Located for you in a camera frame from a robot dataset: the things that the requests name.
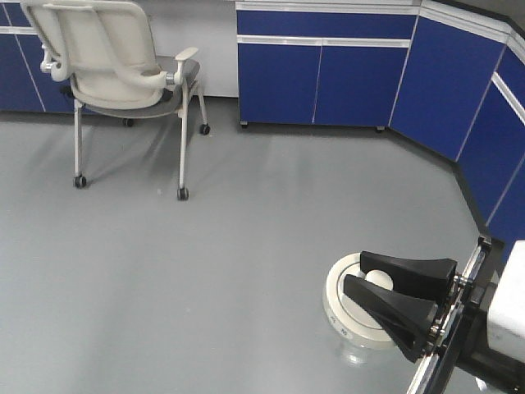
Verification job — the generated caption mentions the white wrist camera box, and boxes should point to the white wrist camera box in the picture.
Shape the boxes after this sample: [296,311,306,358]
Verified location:
[487,240,524,363]

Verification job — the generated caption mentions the blue cabinet left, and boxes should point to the blue cabinet left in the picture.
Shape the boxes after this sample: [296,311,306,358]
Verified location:
[1,1,74,113]

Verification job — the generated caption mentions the cream mesh office chair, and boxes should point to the cream mesh office chair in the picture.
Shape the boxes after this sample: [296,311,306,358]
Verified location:
[21,1,210,200]

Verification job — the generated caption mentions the blue cabinet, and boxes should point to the blue cabinet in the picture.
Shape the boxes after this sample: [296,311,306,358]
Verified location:
[235,1,421,129]
[1,1,74,113]
[390,1,524,245]

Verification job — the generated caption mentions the blue cabinet right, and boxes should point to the blue cabinet right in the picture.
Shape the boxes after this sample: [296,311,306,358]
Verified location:
[390,1,524,245]

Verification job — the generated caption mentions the blue cabinet centre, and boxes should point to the blue cabinet centre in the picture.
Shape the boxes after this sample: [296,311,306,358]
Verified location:
[235,1,421,129]

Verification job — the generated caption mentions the glass jar with cream lid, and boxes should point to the glass jar with cream lid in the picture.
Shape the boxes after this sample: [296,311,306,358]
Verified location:
[322,252,395,368]

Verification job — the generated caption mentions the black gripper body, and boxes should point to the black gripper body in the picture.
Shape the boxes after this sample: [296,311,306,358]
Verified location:
[407,236,524,393]

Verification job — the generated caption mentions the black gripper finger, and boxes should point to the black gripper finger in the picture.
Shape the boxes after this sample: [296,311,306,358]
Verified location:
[343,275,438,363]
[360,251,457,296]

